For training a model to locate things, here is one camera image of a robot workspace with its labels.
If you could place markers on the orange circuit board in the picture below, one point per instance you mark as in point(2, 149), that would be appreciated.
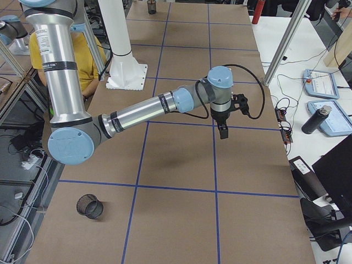
point(284, 126)

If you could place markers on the black monitor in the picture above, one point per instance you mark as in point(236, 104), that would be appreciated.
point(334, 172)

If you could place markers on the blue teach pendant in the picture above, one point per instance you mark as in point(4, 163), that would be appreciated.
point(337, 123)
point(320, 84)

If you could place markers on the black mesh pencil cup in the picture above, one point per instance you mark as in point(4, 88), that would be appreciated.
point(90, 206)

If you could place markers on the red bottle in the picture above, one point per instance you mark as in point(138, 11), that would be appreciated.
point(258, 11)

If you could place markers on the person in yellow shirt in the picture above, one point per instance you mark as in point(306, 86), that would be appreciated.
point(83, 63)

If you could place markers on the black solid cup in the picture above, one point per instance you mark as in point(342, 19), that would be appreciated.
point(151, 5)

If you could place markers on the black box with label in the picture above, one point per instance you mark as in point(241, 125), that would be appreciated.
point(306, 179)

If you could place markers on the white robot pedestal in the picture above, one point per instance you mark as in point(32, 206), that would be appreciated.
point(125, 72)

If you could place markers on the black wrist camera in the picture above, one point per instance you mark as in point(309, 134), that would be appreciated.
point(239, 102)

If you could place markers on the lower blue teach pendant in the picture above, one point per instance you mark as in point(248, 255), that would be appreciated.
point(337, 123)

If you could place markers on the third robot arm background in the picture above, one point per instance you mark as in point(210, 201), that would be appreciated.
point(14, 35)

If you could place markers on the aluminium frame post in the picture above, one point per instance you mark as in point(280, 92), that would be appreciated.
point(290, 31)

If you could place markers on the white power strip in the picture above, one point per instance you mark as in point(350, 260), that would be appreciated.
point(33, 161)

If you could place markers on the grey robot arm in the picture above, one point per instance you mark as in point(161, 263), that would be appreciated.
point(75, 133)

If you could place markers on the upper blue teach pendant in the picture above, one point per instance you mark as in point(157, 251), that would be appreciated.
point(320, 84)

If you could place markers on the black water bottle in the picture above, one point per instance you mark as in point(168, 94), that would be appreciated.
point(316, 119)

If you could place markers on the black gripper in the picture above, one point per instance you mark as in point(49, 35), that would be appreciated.
point(221, 117)

